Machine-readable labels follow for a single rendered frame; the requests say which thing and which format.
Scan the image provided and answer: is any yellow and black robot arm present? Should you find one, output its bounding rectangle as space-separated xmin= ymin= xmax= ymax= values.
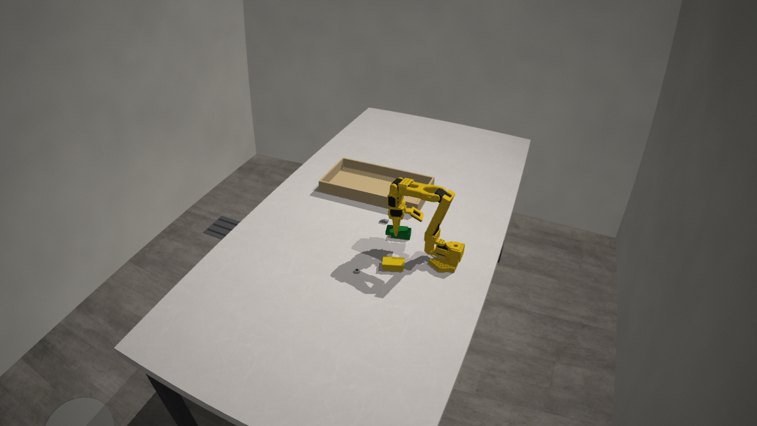
xmin=387 ymin=177 xmax=463 ymax=273

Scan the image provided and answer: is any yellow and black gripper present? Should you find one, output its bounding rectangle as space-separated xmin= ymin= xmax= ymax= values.
xmin=388 ymin=199 xmax=423 ymax=236

